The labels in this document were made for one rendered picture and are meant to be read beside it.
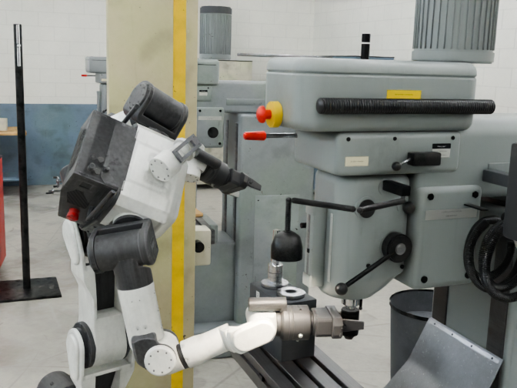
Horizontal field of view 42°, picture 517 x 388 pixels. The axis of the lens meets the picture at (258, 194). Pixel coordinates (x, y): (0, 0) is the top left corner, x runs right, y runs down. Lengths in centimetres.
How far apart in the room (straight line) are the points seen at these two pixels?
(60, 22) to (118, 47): 731
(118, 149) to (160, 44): 154
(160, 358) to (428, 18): 105
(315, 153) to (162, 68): 174
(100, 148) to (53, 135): 879
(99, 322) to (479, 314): 109
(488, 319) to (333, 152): 67
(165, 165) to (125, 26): 163
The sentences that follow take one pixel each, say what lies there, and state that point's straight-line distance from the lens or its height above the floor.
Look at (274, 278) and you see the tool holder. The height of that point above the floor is 121.
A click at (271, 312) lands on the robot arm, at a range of 173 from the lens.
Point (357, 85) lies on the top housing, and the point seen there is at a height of 183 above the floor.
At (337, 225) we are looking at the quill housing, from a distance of 161.
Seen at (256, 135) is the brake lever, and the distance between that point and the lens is 166.
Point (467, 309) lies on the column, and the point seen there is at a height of 122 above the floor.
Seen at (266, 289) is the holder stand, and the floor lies 117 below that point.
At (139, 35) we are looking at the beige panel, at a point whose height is 198.
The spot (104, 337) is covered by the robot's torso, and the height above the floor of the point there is 105.
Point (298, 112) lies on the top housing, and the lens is 149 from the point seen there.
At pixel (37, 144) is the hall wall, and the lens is 1053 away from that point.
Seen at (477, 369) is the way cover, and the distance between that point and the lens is 195.
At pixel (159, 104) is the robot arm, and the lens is 187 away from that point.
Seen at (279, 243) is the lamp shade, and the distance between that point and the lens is 150.
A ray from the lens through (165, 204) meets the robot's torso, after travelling 175.
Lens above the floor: 187
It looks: 11 degrees down
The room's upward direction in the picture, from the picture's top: 2 degrees clockwise
